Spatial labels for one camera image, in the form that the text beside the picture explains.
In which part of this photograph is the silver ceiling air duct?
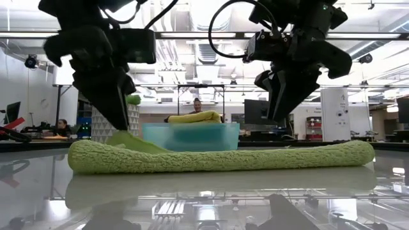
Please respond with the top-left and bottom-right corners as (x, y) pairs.
(188, 0), (234, 76)

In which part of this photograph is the person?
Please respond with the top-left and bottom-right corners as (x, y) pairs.
(56, 119), (72, 137)
(188, 97), (205, 115)

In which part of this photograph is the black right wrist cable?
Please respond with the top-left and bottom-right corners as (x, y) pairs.
(208, 0), (279, 59)

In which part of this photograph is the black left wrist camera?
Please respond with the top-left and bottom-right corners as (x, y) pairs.
(111, 27), (157, 64)

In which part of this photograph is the black background rig frame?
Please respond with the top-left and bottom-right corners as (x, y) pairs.
(177, 84), (226, 124)

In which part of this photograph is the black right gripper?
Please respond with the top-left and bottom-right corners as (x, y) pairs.
(255, 33), (353, 122)

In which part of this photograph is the red bar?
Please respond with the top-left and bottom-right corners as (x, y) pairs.
(0, 117), (26, 135)

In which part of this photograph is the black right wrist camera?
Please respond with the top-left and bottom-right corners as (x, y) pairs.
(243, 30), (292, 63)

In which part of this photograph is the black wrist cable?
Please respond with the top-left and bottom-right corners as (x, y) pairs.
(98, 0), (180, 30)
(208, 0), (279, 59)

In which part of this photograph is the black ceiling-mounted camera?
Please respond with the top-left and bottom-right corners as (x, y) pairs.
(24, 54), (40, 70)
(358, 52), (374, 65)

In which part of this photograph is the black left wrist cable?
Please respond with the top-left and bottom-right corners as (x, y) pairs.
(98, 0), (180, 30)

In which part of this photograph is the yellow microfiber towel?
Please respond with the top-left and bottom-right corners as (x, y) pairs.
(167, 110), (223, 125)

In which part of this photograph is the translucent teal plastic bin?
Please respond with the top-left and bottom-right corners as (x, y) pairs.
(142, 123), (240, 152)

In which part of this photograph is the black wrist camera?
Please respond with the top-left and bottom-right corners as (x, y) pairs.
(243, 30), (292, 63)
(111, 27), (157, 64)

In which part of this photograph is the shelf with red bins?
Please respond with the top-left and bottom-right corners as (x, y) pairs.
(305, 116), (322, 141)

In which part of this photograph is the lime green microfiber towel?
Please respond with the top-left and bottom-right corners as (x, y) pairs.
(67, 129), (376, 175)

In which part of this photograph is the black aluminium frame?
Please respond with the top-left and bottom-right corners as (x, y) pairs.
(0, 31), (409, 41)

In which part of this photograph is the white patterned plant pot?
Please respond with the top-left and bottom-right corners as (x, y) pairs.
(91, 103), (141, 144)

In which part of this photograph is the white square column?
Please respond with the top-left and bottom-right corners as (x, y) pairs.
(321, 88), (351, 142)

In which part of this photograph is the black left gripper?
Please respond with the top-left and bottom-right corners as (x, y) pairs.
(43, 27), (137, 131)

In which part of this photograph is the black computer monitor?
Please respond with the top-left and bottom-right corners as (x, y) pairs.
(6, 101), (22, 125)
(244, 98), (272, 126)
(396, 97), (409, 128)

